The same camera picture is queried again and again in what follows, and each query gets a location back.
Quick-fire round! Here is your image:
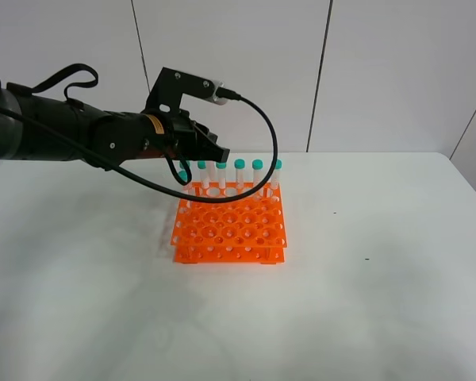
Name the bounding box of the black camera cable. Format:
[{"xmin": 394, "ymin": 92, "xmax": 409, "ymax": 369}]
[{"xmin": 0, "ymin": 63, "xmax": 283, "ymax": 204}]

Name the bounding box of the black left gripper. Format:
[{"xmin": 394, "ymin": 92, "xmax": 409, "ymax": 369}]
[{"xmin": 89, "ymin": 110, "xmax": 230, "ymax": 165}]

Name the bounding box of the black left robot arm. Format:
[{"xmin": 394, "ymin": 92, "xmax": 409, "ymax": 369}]
[{"xmin": 0, "ymin": 89, "xmax": 229, "ymax": 167}]

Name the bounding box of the orange test tube rack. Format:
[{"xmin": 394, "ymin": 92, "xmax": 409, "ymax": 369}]
[{"xmin": 171, "ymin": 185, "xmax": 287, "ymax": 264}]

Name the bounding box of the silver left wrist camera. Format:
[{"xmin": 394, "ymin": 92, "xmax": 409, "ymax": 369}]
[{"xmin": 144, "ymin": 67, "xmax": 227, "ymax": 116}]

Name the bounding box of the second row left tube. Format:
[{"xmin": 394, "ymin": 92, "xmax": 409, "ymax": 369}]
[{"xmin": 178, "ymin": 170, "xmax": 192, "ymax": 195}]

